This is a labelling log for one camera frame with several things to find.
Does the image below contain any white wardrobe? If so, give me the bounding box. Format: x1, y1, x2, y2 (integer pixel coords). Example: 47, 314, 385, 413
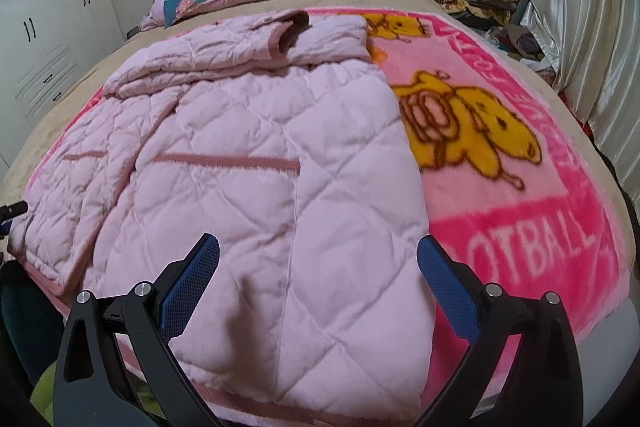
0, 0, 132, 168

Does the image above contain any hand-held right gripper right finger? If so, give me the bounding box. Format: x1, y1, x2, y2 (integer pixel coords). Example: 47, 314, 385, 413
415, 234, 585, 427

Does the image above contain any pink quilted jacket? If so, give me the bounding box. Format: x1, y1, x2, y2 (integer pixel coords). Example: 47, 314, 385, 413
7, 9, 439, 410

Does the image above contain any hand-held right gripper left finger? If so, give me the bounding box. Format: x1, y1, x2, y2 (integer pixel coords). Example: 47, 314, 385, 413
52, 233, 221, 427

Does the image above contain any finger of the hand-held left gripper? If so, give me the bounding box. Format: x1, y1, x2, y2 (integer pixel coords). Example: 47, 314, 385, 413
0, 201, 29, 230

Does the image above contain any bed with beige sheet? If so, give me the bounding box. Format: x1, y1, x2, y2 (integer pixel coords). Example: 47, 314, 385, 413
0, 0, 640, 427

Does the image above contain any red cloth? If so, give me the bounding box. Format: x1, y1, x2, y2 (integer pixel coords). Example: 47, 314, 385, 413
561, 91, 592, 128

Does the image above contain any person's yellow-green clothing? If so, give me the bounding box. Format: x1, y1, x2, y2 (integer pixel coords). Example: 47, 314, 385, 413
29, 364, 168, 420

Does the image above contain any pink printed blanket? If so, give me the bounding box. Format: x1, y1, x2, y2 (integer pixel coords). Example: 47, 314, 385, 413
15, 7, 624, 427

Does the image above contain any person's left forearm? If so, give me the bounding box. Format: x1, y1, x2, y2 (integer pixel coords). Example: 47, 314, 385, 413
0, 267, 68, 385

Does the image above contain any white satin curtain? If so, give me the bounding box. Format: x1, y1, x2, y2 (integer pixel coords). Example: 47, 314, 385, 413
500, 0, 640, 188

